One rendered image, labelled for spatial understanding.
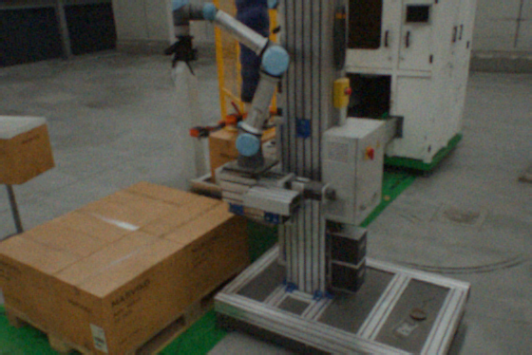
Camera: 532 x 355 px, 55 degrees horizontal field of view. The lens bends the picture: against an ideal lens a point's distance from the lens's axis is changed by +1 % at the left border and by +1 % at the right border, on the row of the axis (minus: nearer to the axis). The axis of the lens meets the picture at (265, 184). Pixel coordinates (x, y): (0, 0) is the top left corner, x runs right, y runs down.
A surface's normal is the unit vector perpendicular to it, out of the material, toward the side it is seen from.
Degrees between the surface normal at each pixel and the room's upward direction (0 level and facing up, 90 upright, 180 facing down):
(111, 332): 90
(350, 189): 90
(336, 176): 90
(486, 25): 90
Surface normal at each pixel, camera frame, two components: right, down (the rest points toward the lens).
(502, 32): -0.52, 0.34
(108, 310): 0.83, 0.18
